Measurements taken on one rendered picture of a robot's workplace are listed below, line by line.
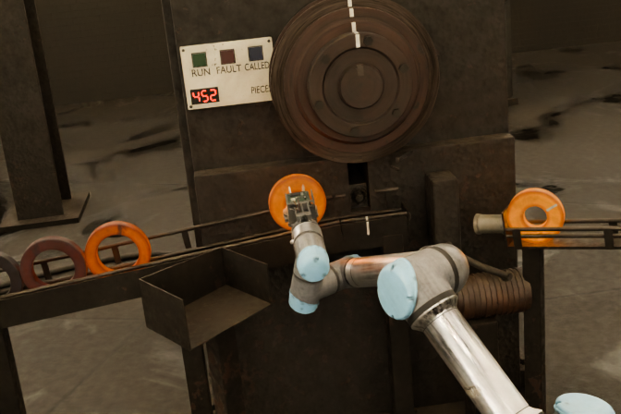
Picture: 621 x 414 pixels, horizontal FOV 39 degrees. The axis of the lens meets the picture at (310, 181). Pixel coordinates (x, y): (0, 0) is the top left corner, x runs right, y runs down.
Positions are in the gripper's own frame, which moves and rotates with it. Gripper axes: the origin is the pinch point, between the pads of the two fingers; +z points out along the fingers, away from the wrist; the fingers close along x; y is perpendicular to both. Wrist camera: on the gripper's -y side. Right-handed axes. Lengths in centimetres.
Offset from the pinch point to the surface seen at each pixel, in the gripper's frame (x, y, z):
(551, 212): -68, -12, -9
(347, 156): -16.5, 2.3, 12.3
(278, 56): -0.8, 31.9, 20.4
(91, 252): 59, -15, 9
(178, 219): 53, -144, 208
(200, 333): 29.6, -17.2, -28.9
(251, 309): 16.3, -18.2, -21.8
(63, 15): 159, -162, 599
